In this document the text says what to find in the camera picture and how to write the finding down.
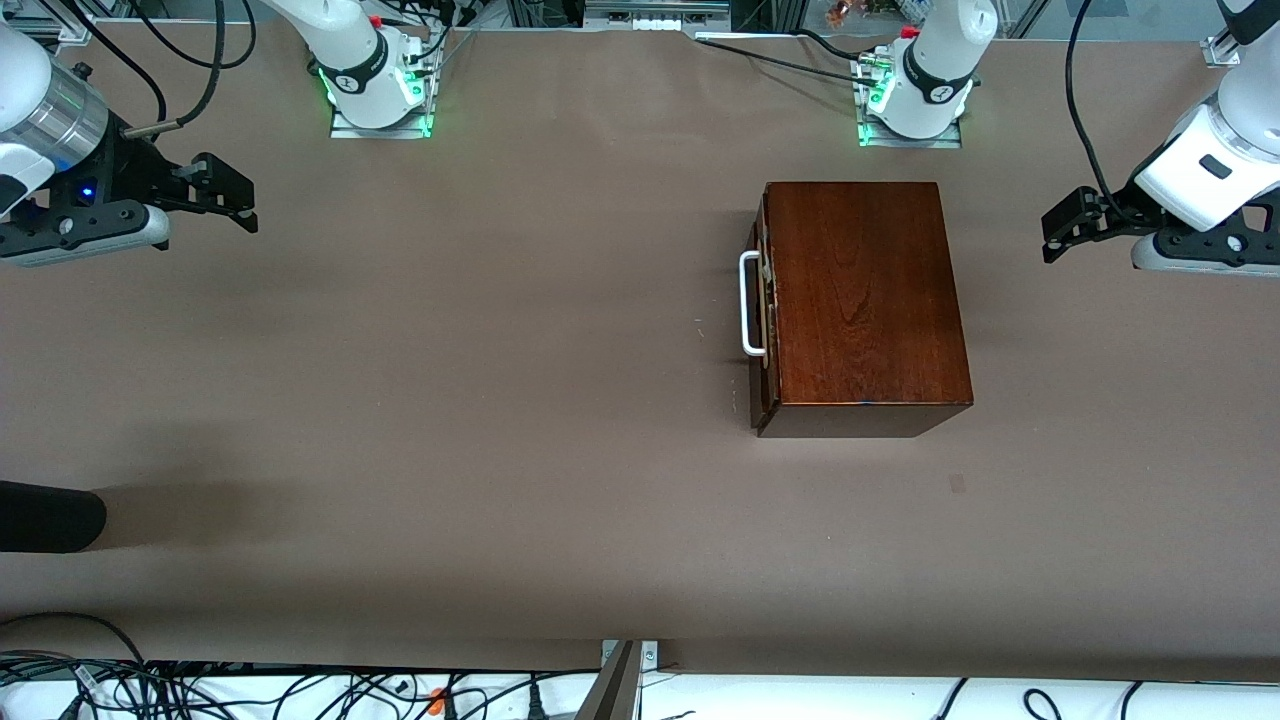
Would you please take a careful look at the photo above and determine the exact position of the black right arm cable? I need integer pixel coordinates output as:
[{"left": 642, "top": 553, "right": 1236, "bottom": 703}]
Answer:
[{"left": 40, "top": 0, "right": 226, "bottom": 141}]

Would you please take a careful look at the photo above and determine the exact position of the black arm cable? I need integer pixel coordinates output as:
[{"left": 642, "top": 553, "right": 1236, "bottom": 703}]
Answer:
[
  {"left": 40, "top": 0, "right": 226, "bottom": 141},
  {"left": 1065, "top": 0, "right": 1131, "bottom": 206}
]

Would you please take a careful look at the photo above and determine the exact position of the white power strip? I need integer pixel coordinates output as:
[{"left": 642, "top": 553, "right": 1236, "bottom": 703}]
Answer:
[{"left": 583, "top": 0, "right": 733, "bottom": 33}]

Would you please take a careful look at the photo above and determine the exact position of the wooden drawer with white handle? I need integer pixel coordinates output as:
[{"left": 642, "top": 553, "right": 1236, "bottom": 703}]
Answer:
[{"left": 740, "top": 185, "right": 783, "bottom": 433}]

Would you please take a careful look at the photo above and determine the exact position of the black cable on table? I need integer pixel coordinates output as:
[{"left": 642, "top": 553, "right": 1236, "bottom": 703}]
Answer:
[{"left": 693, "top": 30, "right": 881, "bottom": 89}]

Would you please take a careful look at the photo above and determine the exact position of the black rounded object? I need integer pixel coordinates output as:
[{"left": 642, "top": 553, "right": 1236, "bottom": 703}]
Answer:
[{"left": 0, "top": 481, "right": 108, "bottom": 554}]

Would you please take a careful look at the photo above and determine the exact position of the dark brown wooden cabinet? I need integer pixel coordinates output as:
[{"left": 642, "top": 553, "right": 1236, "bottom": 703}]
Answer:
[{"left": 757, "top": 181, "right": 974, "bottom": 439}]

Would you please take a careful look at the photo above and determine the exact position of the grey metal bracket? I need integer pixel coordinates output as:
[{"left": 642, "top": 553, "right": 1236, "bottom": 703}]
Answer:
[{"left": 575, "top": 640, "right": 661, "bottom": 720}]

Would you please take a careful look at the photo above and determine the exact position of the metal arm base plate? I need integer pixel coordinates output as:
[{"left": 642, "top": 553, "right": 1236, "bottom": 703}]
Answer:
[
  {"left": 330, "top": 95, "right": 433, "bottom": 139},
  {"left": 857, "top": 115, "right": 963, "bottom": 149}
]

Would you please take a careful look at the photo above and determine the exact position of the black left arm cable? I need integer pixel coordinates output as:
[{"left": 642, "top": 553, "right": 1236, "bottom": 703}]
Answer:
[{"left": 1065, "top": 0, "right": 1131, "bottom": 206}]

